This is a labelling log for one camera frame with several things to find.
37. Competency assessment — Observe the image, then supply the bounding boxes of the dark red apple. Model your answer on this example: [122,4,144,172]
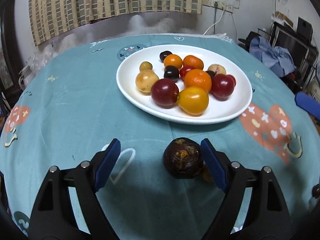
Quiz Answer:
[210,74,236,101]

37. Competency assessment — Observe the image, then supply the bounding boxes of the orange tangerine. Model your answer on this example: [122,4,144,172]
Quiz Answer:
[163,54,183,70]
[183,55,204,70]
[183,69,212,93]

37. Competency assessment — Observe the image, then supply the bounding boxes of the dark purple plum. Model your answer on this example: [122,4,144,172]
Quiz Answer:
[163,66,180,82]

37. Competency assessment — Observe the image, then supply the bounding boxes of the black monitor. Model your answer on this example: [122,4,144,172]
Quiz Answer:
[270,22,318,68]

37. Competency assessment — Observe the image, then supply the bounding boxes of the blue crumpled clothes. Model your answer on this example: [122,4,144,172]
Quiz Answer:
[249,36,296,77]

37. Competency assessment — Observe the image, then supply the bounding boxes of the small yellow-green fruit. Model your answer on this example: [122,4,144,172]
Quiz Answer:
[201,164,213,183]

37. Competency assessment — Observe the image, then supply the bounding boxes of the white oval plate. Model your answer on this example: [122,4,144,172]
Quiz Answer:
[115,44,253,126]

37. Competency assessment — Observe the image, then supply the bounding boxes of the pale pinkish fruit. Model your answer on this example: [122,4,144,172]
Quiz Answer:
[208,64,226,75]

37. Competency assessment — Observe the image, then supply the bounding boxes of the dark brown passion fruit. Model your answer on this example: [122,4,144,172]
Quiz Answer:
[163,137,204,179]

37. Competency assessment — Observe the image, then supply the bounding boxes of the yellow-orange persimmon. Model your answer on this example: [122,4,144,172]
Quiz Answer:
[177,86,209,116]

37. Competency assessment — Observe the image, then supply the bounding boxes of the small red tomato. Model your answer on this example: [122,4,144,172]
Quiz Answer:
[180,66,195,80]

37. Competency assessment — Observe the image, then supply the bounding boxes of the red plum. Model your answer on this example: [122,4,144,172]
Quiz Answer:
[151,78,179,107]

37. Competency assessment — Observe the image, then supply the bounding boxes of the small dark plum on plate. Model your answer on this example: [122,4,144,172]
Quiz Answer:
[159,50,172,62]

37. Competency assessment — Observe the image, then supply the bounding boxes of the yellow potato-like fruit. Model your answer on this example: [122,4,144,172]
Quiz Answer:
[136,69,159,94]

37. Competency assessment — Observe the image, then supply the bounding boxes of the small green-yellow fruit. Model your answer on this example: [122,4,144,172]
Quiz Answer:
[139,61,153,72]

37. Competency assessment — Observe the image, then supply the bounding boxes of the white cable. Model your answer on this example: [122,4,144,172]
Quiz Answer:
[203,9,226,36]

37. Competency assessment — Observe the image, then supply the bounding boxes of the wall power strip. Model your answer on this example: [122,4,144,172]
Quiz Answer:
[202,0,234,14]

